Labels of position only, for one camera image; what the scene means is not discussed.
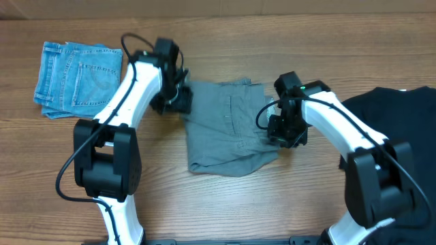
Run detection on black garment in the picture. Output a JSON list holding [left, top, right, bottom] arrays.
[[343, 86, 435, 245]]

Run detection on folded blue denim jeans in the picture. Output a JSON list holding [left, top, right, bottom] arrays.
[[33, 42, 123, 119]]

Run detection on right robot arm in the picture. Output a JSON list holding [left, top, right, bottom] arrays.
[[267, 71, 418, 244]]

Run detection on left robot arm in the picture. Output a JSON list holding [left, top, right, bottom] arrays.
[[70, 37, 193, 244]]

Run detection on grey shorts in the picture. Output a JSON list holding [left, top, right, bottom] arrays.
[[183, 78, 279, 177]]

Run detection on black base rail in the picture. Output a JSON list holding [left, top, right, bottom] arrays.
[[140, 235, 320, 245]]

